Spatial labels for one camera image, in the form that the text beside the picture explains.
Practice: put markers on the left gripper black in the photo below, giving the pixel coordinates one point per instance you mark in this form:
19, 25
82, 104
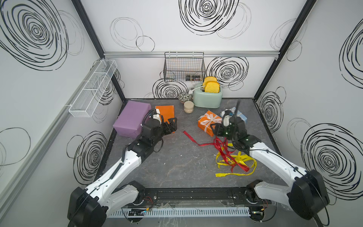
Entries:
172, 126

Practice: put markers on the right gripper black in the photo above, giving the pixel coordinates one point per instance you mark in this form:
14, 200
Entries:
217, 131

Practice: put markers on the orange box red ribbon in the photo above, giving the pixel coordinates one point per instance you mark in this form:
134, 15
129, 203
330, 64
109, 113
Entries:
167, 112

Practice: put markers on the purple gift box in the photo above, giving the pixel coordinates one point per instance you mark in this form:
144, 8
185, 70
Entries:
128, 123

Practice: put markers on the yellow ribbon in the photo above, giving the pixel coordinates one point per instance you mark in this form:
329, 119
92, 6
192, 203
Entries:
247, 164

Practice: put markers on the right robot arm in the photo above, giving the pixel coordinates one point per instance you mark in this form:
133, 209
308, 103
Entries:
304, 191

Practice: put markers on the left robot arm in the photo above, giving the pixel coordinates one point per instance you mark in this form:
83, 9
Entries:
90, 207

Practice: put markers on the blue gift box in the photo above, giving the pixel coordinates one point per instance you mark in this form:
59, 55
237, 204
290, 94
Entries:
239, 114

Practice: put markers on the small jar with beige lid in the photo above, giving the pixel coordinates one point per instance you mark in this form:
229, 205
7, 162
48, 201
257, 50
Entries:
188, 107

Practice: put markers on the front yellow sponge toast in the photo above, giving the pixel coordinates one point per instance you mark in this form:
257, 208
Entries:
212, 87

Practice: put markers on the yellow sponge toast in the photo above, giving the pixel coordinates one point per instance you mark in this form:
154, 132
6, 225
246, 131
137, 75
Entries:
209, 79
212, 87

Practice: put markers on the patterned ceramic bowl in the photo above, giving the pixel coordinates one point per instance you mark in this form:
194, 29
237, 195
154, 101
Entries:
184, 97

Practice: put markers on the rear yellow sponge toast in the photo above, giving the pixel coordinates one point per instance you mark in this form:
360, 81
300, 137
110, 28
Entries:
209, 79

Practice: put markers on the mint green toaster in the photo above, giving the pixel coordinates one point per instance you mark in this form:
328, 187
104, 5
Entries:
205, 99

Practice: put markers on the spice jars in basket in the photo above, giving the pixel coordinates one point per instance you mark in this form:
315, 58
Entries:
192, 78

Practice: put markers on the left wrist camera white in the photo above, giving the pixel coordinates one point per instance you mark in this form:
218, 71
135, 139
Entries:
157, 115

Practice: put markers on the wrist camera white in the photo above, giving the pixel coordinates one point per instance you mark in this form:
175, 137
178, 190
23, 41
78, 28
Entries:
157, 115
226, 115

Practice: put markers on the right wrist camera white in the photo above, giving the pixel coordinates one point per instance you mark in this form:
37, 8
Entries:
226, 115

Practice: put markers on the black wire basket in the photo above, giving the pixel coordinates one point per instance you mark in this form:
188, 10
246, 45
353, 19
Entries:
179, 64

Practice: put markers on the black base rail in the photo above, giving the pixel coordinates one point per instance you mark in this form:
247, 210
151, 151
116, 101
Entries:
239, 195

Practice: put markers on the white mesh wall shelf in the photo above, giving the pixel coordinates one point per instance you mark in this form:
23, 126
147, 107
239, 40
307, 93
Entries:
95, 86

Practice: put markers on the grey slotted cable duct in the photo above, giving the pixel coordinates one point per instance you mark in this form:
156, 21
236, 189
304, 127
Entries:
182, 212

